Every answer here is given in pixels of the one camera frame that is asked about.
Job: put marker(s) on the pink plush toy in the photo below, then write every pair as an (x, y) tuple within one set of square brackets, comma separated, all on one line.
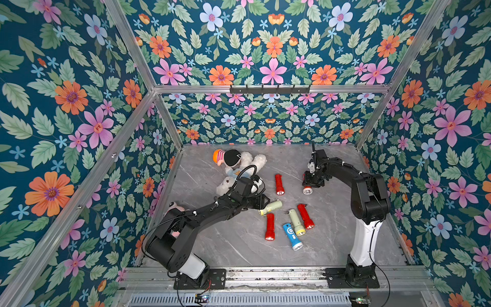
[(175, 210)]

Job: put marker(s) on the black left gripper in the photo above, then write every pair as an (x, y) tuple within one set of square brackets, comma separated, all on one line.
[(259, 199)]

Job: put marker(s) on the white teddy bear blue shirt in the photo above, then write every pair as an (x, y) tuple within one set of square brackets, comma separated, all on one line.
[(247, 168)]

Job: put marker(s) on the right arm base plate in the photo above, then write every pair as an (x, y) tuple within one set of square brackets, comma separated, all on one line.
[(351, 278)]

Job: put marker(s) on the black hook rail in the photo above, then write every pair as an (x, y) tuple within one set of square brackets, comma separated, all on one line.
[(274, 89)]

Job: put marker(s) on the blue flashlight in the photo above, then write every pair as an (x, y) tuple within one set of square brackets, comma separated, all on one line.
[(295, 242)]

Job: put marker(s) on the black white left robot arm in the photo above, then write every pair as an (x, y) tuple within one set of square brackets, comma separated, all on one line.
[(171, 241)]

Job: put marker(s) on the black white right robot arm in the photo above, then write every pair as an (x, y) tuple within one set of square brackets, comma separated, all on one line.
[(369, 201)]

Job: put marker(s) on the red flashlight plain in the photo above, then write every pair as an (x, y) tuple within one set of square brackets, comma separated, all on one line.
[(280, 190), (307, 220), (270, 230)]

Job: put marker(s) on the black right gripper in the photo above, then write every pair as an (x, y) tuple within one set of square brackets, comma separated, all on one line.
[(312, 180)]

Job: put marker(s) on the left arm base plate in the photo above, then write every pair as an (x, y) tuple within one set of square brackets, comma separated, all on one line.
[(213, 279)]

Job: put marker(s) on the red flashlight white logo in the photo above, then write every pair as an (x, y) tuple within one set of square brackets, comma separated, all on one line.
[(307, 190)]

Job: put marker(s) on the pale green flashlight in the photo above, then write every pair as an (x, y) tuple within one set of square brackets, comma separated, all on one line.
[(271, 207), (296, 223)]

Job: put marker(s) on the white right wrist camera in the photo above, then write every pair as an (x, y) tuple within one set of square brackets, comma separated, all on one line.
[(311, 167)]

